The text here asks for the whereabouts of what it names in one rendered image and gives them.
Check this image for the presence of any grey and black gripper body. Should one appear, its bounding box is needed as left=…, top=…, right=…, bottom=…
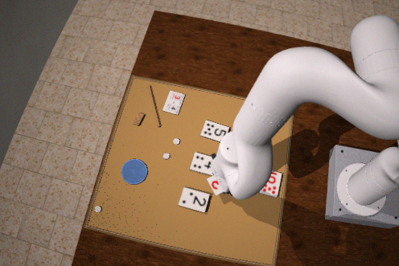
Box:
left=210, top=158, right=230, bottom=193

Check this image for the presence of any tan card cloth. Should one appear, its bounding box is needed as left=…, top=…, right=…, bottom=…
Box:
left=84, top=75, right=294, bottom=266
left=88, top=78, right=290, bottom=265

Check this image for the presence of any white playing card with red pips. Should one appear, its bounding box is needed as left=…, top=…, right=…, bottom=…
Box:
left=259, top=171, right=282, bottom=198

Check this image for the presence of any blue playing card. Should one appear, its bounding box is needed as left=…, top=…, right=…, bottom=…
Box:
left=207, top=175, right=223, bottom=196

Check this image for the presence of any blue round disc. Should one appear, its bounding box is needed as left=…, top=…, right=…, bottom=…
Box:
left=121, top=159, right=147, bottom=185

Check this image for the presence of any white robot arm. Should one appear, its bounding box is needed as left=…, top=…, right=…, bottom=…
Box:
left=214, top=15, right=399, bottom=216

